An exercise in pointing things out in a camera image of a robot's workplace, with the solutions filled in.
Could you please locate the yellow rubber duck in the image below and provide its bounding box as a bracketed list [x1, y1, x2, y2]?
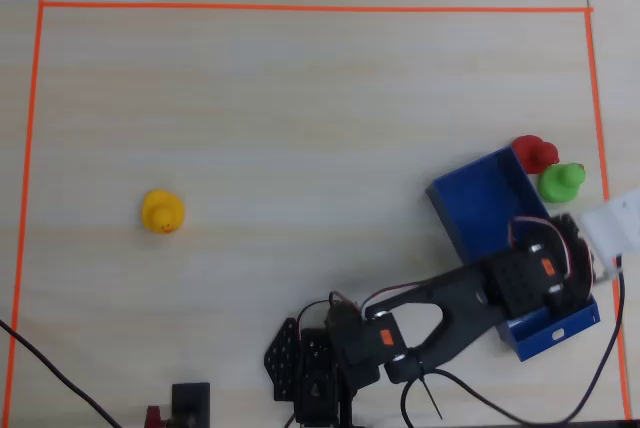
[140, 189, 186, 236]

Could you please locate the orange tape strip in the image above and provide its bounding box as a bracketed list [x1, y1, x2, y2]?
[7, 0, 46, 428]
[38, 0, 595, 14]
[584, 7, 632, 422]

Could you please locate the thin black cable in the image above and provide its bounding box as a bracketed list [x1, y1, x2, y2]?
[0, 318, 124, 428]

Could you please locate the blue rectangular box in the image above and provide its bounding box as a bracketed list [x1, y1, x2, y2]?
[424, 145, 601, 363]

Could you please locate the green rubber duck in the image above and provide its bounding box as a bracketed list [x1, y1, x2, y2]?
[538, 161, 587, 204]

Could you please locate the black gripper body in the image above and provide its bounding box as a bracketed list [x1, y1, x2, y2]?
[547, 211, 599, 302]

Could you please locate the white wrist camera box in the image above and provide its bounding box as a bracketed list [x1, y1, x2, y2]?
[578, 186, 640, 282]

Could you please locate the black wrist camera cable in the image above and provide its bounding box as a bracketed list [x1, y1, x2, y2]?
[401, 267, 627, 427]

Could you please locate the black camera stand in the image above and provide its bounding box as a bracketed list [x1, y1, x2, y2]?
[171, 381, 211, 428]

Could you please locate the red rubber duck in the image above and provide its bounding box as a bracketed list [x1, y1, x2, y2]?
[510, 134, 560, 175]

